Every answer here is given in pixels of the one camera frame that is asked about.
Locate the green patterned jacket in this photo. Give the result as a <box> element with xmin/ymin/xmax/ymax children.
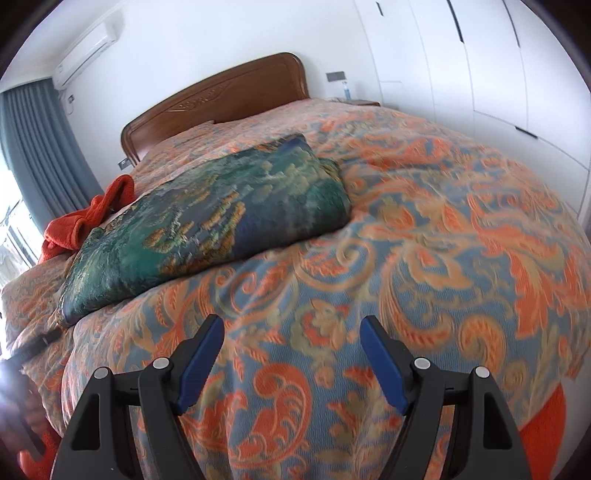
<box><xmin>59</xmin><ymin>134</ymin><xmax>351</xmax><ymax>327</ymax></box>

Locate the orange blue floral bedspread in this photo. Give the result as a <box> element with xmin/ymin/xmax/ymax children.
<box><xmin>26</xmin><ymin>99</ymin><xmax>590</xmax><ymax>479</ymax></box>

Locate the red orange garment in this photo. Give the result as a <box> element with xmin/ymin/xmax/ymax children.
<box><xmin>38</xmin><ymin>174</ymin><xmax>136</xmax><ymax>264</ymax></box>

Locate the grey blue curtain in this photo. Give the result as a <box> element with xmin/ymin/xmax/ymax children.
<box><xmin>1</xmin><ymin>79</ymin><xmax>103</xmax><ymax>231</ymax></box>

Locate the wooden nightstand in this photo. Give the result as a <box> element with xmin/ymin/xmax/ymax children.
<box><xmin>330</xmin><ymin>98</ymin><xmax>381</xmax><ymax>107</ymax></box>

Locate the white wardrobe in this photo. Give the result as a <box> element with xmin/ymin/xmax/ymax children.
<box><xmin>352</xmin><ymin>0</ymin><xmax>591</xmax><ymax>172</ymax></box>

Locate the small bottle on nightstand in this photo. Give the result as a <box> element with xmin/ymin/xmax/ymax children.
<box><xmin>342</xmin><ymin>80</ymin><xmax>352</xmax><ymax>101</ymax></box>

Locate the brown wooden headboard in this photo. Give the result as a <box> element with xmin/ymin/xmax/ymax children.
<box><xmin>121</xmin><ymin>52</ymin><xmax>310</xmax><ymax>165</ymax></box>

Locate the white air conditioner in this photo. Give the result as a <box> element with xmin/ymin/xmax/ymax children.
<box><xmin>52</xmin><ymin>21</ymin><xmax>117</xmax><ymax>91</ymax></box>

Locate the black strap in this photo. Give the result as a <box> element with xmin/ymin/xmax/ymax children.
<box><xmin>8</xmin><ymin>329</ymin><xmax>66</xmax><ymax>363</ymax></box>

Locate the grey wall switch panel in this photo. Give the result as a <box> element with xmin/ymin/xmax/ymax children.
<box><xmin>325</xmin><ymin>71</ymin><xmax>346</xmax><ymax>82</ymax></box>

